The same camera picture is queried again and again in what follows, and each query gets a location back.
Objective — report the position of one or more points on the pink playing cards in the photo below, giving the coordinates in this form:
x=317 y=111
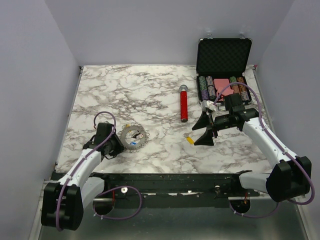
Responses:
x=220 y=84

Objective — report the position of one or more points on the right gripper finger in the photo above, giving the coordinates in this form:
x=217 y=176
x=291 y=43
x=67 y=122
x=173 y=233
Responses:
x=202 y=122
x=206 y=139

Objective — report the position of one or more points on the yellow capped key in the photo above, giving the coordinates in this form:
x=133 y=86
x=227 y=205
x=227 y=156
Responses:
x=188 y=138

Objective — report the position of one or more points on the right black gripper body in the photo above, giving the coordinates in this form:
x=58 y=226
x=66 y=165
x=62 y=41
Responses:
x=223 y=122

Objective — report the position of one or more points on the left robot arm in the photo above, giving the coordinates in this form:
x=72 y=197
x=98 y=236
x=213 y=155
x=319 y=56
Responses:
x=64 y=201

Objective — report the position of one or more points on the red glitter microphone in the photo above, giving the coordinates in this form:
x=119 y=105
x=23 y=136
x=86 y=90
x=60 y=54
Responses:
x=183 y=103

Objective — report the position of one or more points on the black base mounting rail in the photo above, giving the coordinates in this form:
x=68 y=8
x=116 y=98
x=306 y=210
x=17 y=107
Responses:
x=164 y=190

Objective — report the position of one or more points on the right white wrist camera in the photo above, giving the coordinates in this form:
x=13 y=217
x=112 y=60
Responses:
x=208 y=106

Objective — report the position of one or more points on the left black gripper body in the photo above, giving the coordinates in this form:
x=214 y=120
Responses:
x=116 y=145

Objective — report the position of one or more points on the black poker chip case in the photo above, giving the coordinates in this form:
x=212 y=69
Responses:
x=221 y=58

